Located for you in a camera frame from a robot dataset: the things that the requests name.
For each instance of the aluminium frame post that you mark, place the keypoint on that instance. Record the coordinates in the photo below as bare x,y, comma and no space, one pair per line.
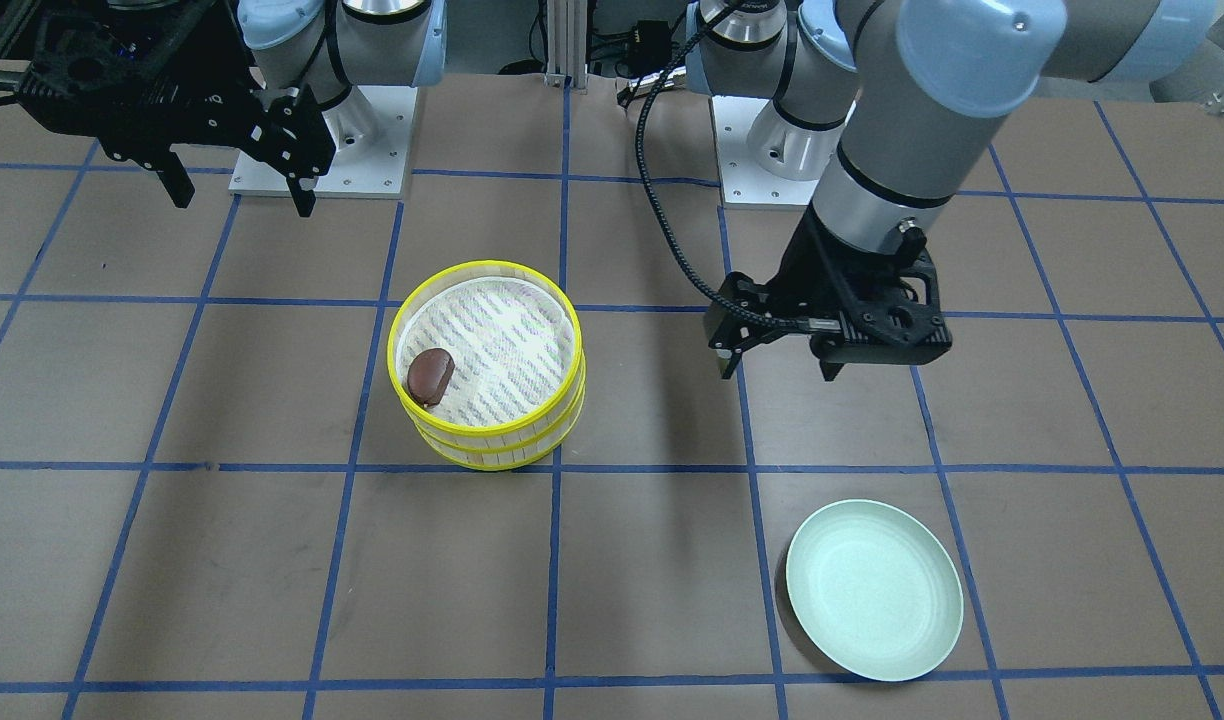
566,44

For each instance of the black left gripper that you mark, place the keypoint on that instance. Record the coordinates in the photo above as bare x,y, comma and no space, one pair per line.
800,268

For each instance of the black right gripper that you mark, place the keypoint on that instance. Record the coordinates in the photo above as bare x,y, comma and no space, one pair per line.
215,103

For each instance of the yellow bamboo steamer base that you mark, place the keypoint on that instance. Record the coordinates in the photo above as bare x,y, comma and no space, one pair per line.
503,448

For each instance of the mint green round plate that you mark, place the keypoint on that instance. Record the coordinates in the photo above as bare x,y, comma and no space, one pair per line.
874,590

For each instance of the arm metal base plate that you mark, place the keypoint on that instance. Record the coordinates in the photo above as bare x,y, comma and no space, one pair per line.
764,160
373,127

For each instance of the grey office chair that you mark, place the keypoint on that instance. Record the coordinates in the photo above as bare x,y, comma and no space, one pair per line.
1199,80

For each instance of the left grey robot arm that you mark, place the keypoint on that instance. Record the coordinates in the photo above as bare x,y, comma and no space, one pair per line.
907,95

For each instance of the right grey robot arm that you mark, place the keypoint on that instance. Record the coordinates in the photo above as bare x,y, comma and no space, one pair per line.
280,81

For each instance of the dark red bun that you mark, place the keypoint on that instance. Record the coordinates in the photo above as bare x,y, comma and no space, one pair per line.
428,376

